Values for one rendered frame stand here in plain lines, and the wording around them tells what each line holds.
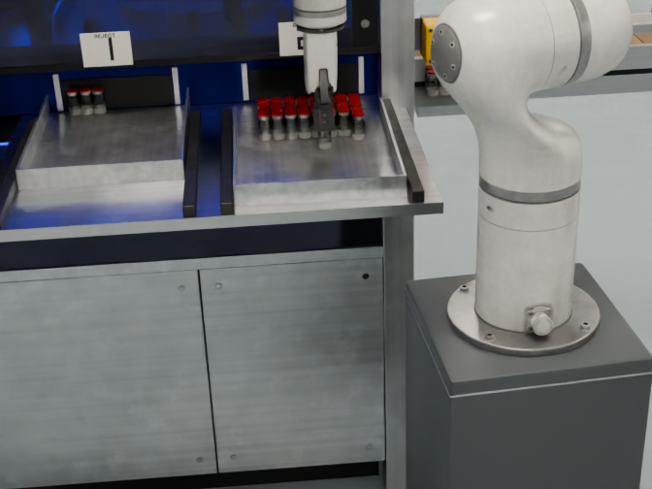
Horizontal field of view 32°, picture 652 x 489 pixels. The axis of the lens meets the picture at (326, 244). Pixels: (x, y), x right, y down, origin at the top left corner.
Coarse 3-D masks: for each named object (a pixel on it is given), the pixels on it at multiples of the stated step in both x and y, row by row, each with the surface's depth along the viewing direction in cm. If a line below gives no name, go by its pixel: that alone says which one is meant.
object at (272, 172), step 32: (256, 128) 199; (384, 128) 195; (256, 160) 186; (288, 160) 186; (320, 160) 185; (352, 160) 185; (384, 160) 184; (256, 192) 170; (288, 192) 171; (320, 192) 171; (352, 192) 171; (384, 192) 172
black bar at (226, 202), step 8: (224, 112) 201; (224, 120) 198; (232, 120) 199; (224, 128) 194; (232, 128) 195; (224, 136) 191; (232, 136) 192; (224, 144) 188; (232, 144) 188; (224, 152) 185; (232, 152) 185; (224, 160) 182; (232, 160) 182; (224, 168) 179; (232, 168) 179; (224, 176) 176; (232, 176) 176; (224, 184) 174; (232, 184) 174; (224, 192) 171; (232, 192) 171; (224, 200) 169; (232, 200) 169; (224, 208) 168; (232, 208) 168
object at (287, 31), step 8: (280, 24) 197; (288, 24) 197; (296, 24) 197; (280, 32) 197; (288, 32) 198; (296, 32) 198; (280, 40) 198; (288, 40) 198; (296, 40) 198; (280, 48) 199; (288, 48) 199; (296, 48) 199
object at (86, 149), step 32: (32, 128) 193; (64, 128) 202; (96, 128) 201; (128, 128) 201; (160, 128) 200; (32, 160) 189; (64, 160) 189; (96, 160) 188; (128, 160) 188; (160, 160) 179
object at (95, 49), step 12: (84, 36) 195; (96, 36) 195; (108, 36) 195; (120, 36) 196; (84, 48) 196; (96, 48) 196; (108, 48) 196; (120, 48) 196; (84, 60) 197; (96, 60) 197; (108, 60) 197; (120, 60) 197; (132, 60) 198
